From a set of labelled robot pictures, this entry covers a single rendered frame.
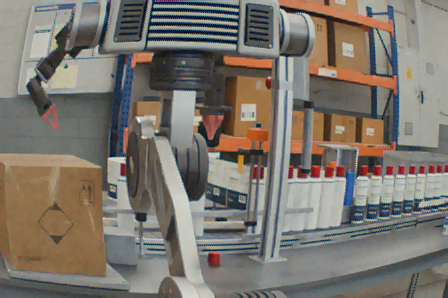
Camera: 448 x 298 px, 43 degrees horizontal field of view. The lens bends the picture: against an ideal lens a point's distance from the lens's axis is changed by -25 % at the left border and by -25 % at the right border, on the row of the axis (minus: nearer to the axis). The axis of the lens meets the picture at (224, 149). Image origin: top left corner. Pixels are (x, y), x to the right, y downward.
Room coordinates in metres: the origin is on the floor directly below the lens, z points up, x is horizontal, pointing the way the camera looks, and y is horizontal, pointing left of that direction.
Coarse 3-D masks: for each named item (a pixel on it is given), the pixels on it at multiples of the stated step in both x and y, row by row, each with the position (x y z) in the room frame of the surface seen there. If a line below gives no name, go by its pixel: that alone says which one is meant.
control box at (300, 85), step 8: (272, 64) 2.00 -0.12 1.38; (296, 64) 1.98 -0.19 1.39; (304, 64) 1.97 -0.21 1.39; (296, 72) 1.98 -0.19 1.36; (304, 72) 1.97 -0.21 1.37; (296, 80) 1.98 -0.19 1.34; (304, 80) 1.97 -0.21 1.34; (296, 88) 1.98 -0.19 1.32; (304, 88) 1.97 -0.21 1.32; (296, 96) 1.98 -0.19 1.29; (304, 96) 1.97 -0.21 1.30
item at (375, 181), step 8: (376, 168) 2.32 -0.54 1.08; (376, 176) 2.32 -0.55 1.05; (376, 184) 2.31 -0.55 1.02; (376, 192) 2.31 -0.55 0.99; (368, 200) 2.33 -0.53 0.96; (376, 200) 2.31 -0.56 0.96; (368, 208) 2.32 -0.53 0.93; (376, 208) 2.32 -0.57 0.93; (368, 216) 2.32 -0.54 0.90; (376, 216) 2.32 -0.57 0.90
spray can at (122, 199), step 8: (120, 168) 1.94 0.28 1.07; (120, 176) 1.94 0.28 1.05; (120, 184) 1.92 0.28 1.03; (120, 192) 1.92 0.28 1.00; (120, 200) 1.92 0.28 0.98; (128, 208) 1.92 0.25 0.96; (120, 216) 1.92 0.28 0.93; (128, 216) 1.92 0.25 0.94; (120, 224) 1.93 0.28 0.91; (128, 224) 1.92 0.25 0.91
